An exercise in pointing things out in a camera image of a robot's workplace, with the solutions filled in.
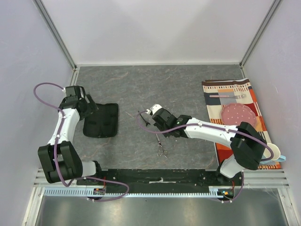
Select black zippered tool case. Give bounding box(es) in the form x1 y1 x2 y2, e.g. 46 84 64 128
83 103 119 138

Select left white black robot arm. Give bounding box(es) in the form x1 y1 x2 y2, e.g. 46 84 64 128
33 82 103 187

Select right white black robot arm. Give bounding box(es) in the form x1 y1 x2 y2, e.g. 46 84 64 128
150 107 267 186

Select silver hair scissors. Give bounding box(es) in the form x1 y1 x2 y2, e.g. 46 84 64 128
156 134 168 158

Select colourful patterned placemat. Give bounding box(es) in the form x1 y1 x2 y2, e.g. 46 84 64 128
201 79 282 170

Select pink dotted plate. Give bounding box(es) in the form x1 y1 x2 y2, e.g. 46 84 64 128
221 103 257 128

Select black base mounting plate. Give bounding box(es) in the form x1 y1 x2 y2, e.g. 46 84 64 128
76 168 245 195

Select light blue mug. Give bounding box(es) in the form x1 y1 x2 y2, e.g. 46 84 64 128
261 143 286 164

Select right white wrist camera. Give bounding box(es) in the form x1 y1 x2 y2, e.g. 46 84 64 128
146 104 162 115

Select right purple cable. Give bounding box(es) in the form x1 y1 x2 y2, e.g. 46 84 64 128
136 110 275 203

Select purple cable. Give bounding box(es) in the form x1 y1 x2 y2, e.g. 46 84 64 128
136 110 275 203
33 82 130 202

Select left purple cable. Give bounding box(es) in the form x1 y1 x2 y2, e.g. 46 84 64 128
33 82 130 202

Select pink handled fork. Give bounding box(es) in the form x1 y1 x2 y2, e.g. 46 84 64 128
209 94 246 99

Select aluminium frame rail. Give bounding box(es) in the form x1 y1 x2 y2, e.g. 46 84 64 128
33 0 77 70

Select white slotted cable duct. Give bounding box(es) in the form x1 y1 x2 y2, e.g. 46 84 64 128
44 187 230 198

